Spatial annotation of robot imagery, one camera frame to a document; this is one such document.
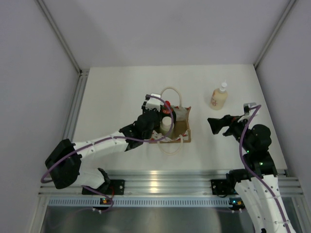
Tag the green bottle white cap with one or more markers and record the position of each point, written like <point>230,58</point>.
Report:
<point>165,125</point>

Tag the dark bottle red cap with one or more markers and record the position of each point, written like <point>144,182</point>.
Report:
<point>166,109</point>

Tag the cream pump lotion bottle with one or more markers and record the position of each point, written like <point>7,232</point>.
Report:
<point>219,97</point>

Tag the right aluminium frame post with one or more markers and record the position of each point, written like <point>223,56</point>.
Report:
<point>281,20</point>

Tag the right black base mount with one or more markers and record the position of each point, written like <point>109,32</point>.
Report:
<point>220,187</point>

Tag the aluminium frame post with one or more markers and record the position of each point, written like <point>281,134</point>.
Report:
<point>281,20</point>
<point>49,18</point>

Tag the left aluminium frame post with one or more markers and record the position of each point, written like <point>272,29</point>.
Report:
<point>49,18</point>

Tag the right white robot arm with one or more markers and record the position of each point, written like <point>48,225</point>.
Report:
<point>257,182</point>

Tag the white slotted cable duct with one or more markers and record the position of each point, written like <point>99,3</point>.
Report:
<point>145,202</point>

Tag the brown canvas tote bag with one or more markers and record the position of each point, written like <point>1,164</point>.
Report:
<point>179,132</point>

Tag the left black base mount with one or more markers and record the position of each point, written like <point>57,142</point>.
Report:
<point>110,187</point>

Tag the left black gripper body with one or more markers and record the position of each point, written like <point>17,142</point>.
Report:
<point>148,136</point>

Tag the aluminium mounting rail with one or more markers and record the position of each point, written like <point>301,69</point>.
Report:
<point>170,184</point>

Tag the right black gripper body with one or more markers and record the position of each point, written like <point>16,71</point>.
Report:
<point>236,128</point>

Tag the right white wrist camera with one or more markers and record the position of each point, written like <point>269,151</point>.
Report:
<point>249,109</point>

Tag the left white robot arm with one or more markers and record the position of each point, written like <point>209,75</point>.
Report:
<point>71,163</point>

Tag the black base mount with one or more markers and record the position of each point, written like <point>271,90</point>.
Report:
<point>110,187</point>
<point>220,187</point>

